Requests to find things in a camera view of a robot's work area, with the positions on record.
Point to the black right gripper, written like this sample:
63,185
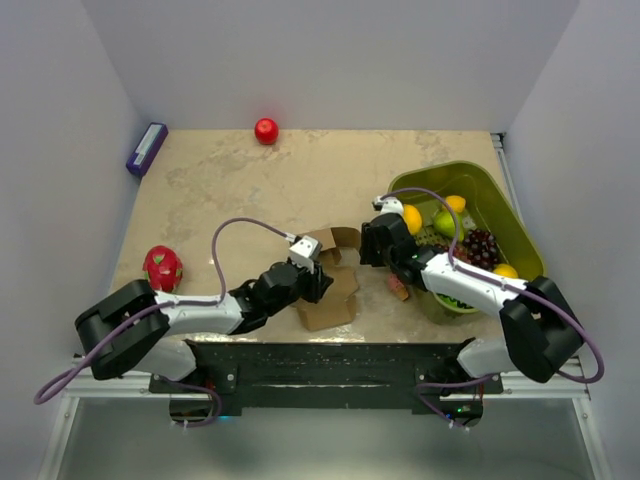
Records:
366,250

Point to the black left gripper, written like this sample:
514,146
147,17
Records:
316,283

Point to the brown cardboard box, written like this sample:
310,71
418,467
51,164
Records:
338,305

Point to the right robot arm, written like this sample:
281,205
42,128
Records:
538,327

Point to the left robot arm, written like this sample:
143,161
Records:
124,331

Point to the purple white rectangular box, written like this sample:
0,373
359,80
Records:
148,146

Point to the orange in basket front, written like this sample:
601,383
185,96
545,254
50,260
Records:
413,219

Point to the orange in basket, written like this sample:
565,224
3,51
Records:
413,219
456,203

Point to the pink toy ice cream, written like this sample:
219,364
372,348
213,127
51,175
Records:
397,288

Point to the green pear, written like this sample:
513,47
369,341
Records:
449,225

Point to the olive green plastic basket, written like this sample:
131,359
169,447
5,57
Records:
487,208

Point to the orange in basket back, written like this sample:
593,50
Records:
456,203

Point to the green round toy fruit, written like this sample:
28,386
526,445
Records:
457,302

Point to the dark red grape bunch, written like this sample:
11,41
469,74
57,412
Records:
478,248

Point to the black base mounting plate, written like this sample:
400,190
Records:
400,376

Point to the red dragon fruit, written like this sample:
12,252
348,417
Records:
163,269

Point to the red apple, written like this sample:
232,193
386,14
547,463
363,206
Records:
266,131

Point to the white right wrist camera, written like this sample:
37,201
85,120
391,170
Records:
388,205

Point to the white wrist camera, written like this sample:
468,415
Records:
388,205
304,251

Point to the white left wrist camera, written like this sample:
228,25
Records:
304,251

